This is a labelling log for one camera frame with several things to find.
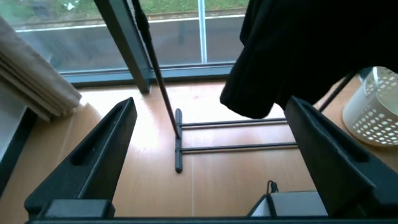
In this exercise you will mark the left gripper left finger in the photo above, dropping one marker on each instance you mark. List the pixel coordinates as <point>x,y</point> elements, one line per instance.
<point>99,174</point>

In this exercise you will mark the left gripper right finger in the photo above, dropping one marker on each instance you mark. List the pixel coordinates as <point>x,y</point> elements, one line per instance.
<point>335,180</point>

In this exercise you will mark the heap of clothes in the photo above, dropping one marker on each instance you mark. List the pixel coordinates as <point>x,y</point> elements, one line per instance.
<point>335,46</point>

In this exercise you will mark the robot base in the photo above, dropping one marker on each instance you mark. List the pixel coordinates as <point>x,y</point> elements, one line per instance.
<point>295,203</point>

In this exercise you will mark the white laundry basket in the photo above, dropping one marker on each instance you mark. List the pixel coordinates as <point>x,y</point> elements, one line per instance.
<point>373,118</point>

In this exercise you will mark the black clothes rack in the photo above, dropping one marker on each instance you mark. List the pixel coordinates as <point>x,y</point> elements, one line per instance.
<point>178,146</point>

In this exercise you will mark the beige curtain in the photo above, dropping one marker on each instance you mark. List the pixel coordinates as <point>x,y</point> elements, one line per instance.
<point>31,81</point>

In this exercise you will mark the window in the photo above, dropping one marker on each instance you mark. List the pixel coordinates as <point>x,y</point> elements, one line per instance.
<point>93,46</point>

